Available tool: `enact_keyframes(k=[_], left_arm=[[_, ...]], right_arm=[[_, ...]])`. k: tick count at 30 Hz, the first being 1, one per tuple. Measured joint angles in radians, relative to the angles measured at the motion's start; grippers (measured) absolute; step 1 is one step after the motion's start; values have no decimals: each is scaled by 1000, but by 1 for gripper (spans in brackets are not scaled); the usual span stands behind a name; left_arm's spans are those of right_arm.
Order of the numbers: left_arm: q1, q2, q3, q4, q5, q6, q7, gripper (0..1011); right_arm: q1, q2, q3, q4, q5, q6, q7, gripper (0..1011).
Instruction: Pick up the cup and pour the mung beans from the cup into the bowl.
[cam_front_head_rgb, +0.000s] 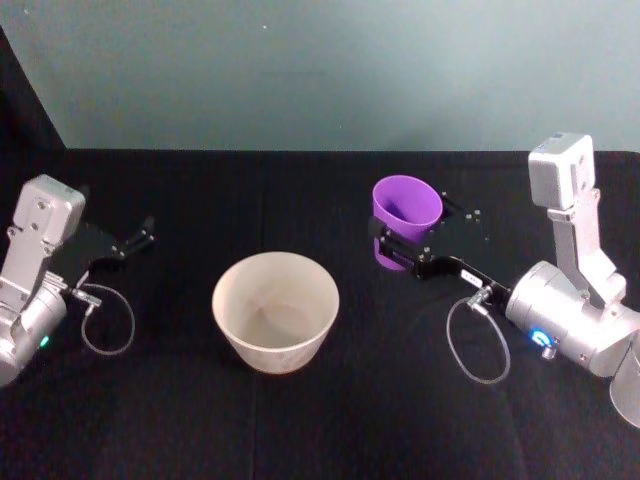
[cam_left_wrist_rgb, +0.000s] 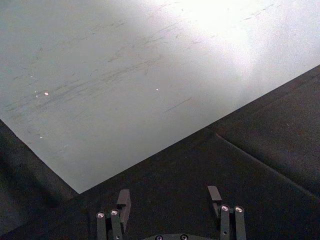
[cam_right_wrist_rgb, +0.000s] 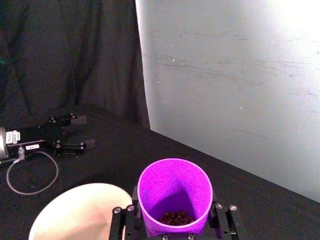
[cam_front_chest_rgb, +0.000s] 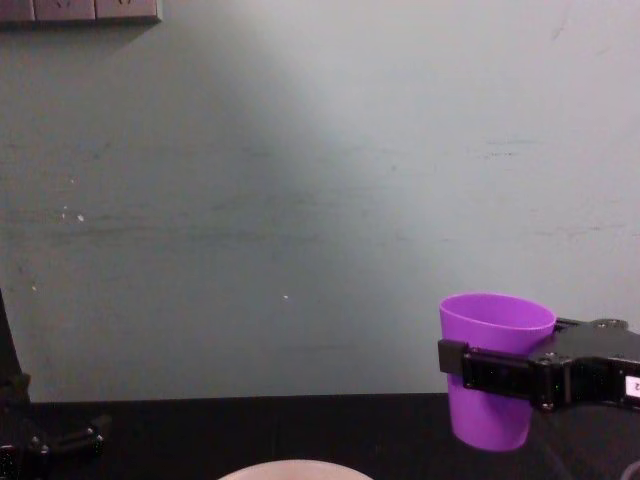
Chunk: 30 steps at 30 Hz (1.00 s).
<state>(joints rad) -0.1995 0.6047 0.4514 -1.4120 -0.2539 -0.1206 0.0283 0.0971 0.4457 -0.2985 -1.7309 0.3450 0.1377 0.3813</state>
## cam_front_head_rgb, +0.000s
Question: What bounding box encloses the cream bowl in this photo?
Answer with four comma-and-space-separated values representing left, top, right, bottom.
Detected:
211, 251, 341, 375

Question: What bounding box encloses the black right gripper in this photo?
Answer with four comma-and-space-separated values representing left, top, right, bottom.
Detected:
367, 189, 512, 302

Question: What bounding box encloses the purple plastic cup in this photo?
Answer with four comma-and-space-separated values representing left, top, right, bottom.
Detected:
371, 174, 444, 274

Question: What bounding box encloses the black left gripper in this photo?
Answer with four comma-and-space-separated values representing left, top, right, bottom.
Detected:
51, 214, 156, 292

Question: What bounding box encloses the thin gripper cable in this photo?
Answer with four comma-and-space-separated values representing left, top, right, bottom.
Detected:
446, 287, 512, 386
73, 282, 137, 357

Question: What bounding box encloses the thin right gripper cable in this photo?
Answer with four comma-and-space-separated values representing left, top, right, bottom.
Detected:
446, 287, 512, 386

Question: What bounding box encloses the thin left gripper cable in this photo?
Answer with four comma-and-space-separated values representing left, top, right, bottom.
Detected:
73, 282, 137, 357

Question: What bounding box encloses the black side panel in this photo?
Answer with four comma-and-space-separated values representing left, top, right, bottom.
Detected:
0, 24, 69, 152

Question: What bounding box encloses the black table cloth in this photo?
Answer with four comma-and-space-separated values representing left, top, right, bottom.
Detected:
0, 147, 640, 480

